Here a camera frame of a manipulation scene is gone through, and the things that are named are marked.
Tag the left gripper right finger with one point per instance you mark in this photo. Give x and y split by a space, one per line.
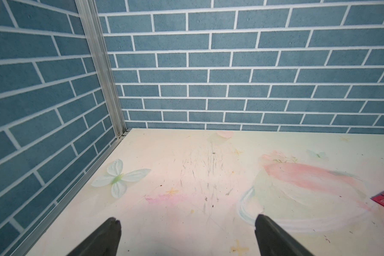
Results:
275 241

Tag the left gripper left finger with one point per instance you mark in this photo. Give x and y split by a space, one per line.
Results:
103 241

